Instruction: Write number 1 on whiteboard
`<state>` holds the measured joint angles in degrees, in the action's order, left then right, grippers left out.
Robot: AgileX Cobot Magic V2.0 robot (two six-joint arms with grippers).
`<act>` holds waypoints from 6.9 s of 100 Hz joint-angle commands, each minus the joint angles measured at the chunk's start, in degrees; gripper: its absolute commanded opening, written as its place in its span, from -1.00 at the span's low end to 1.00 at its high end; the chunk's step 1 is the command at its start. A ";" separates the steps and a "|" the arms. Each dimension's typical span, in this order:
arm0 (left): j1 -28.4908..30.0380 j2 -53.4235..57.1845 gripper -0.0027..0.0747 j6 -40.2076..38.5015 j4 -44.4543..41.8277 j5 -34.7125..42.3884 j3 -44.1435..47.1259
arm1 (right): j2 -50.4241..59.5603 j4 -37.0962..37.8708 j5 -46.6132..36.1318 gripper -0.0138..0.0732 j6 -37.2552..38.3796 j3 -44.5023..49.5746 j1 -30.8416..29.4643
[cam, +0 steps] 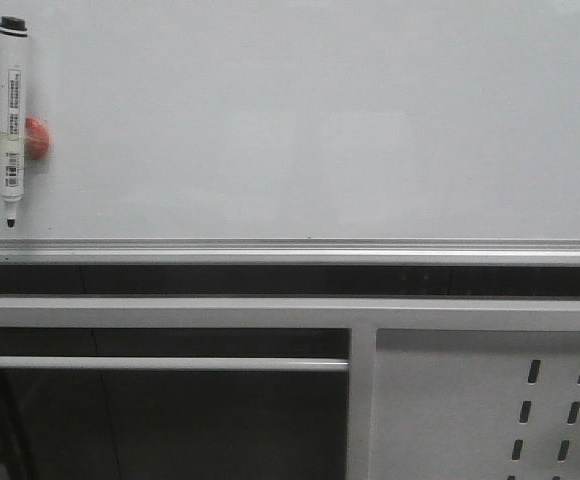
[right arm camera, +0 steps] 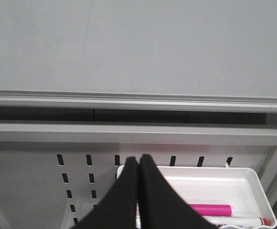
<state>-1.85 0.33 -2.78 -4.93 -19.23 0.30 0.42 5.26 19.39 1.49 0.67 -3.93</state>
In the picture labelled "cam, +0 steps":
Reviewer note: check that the red round magnet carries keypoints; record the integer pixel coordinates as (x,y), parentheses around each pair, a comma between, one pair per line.
(37,142)

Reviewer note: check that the white whiteboard marker pen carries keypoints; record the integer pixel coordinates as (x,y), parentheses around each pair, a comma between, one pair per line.
(13,76)

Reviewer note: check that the white whiteboard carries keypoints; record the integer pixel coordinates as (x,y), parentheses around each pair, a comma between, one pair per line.
(443,132)

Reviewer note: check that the white perforated pegboard panel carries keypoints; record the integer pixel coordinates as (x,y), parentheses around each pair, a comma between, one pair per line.
(476,405)

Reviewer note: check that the grey metal stand frame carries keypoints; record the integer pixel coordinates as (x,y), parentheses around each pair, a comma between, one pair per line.
(363,317)

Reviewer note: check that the white horizontal rail bar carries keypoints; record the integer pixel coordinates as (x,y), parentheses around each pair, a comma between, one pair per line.
(174,364)

